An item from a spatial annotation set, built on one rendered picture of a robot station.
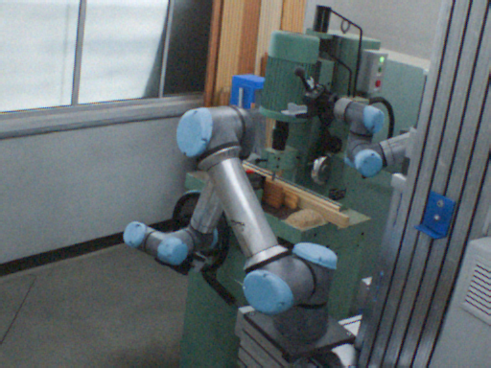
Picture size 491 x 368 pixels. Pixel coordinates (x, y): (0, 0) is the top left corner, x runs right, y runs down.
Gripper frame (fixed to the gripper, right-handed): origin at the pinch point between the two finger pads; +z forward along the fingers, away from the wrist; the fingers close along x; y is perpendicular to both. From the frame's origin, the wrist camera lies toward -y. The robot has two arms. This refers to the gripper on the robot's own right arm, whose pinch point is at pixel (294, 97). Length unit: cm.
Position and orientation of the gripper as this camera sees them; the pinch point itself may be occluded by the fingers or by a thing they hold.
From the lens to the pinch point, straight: 207.8
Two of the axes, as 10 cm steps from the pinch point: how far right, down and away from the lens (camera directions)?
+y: -4.0, -5.8, -7.1
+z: -6.9, -3.2, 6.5
